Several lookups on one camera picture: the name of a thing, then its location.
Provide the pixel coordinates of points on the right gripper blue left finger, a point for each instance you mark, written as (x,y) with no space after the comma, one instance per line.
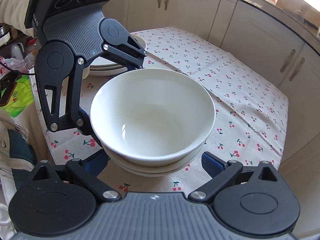
(84,174)

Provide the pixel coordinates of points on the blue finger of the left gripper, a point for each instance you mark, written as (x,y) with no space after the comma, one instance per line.
(119,46)
(58,74)

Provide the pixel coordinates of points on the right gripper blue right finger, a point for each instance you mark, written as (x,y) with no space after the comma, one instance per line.
(223,174)

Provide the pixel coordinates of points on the large pink floral bowl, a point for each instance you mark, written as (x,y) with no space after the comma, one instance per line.
(152,117)

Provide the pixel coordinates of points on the wooden cutting board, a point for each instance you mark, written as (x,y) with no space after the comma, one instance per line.
(303,12)

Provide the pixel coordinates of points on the white floral bowl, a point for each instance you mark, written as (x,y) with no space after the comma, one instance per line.
(152,171)

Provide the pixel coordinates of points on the white kitchen cabinets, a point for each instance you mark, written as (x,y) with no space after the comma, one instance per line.
(272,44)

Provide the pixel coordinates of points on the white fruit plate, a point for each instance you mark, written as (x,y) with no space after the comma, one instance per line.
(104,67)

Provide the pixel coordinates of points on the green plastic bag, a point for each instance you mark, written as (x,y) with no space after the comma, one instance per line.
(21,97)

